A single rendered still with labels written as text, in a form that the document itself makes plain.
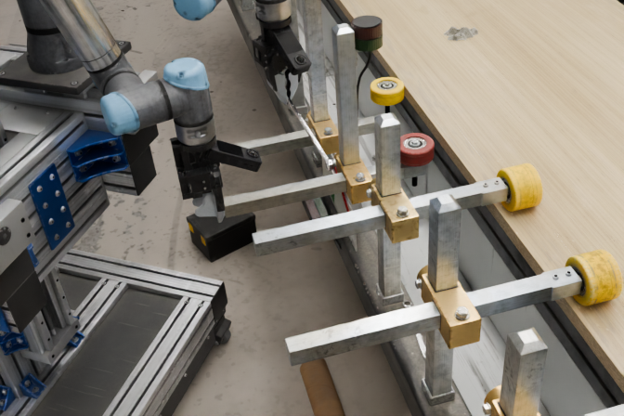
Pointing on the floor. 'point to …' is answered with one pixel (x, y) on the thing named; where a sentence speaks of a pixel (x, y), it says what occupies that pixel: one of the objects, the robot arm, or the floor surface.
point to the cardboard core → (320, 389)
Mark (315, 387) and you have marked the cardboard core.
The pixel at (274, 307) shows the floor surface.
